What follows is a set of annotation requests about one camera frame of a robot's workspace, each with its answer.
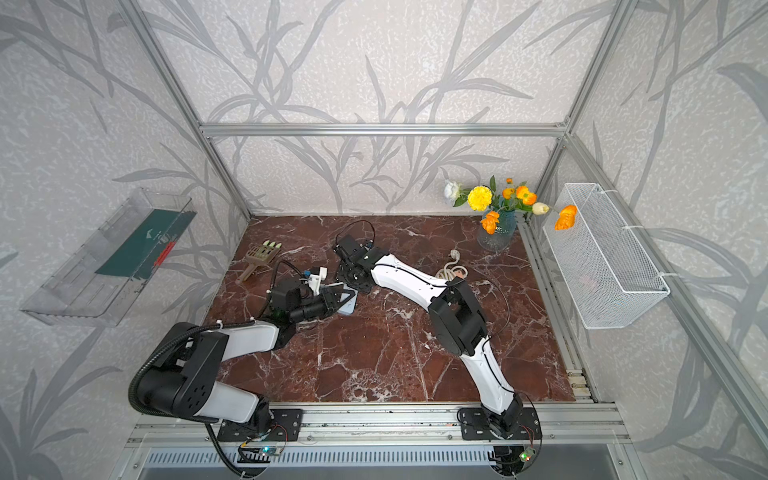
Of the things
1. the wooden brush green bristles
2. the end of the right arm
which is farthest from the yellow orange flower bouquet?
the wooden brush green bristles

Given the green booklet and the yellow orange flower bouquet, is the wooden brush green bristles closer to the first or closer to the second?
the green booklet

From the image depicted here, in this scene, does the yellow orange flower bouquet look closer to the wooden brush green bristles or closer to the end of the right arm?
the end of the right arm

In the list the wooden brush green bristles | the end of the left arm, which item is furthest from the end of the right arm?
the wooden brush green bristles

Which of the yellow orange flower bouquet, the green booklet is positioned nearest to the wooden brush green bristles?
the green booklet

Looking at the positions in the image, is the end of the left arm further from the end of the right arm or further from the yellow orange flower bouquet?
the yellow orange flower bouquet

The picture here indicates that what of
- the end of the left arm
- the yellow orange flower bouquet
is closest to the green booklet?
the end of the left arm

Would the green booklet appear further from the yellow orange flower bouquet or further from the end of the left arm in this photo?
the yellow orange flower bouquet

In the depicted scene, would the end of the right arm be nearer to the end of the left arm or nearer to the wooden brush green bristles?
the end of the left arm

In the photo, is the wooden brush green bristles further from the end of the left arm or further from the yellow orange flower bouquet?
the yellow orange flower bouquet

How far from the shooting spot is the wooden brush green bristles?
1.02 m
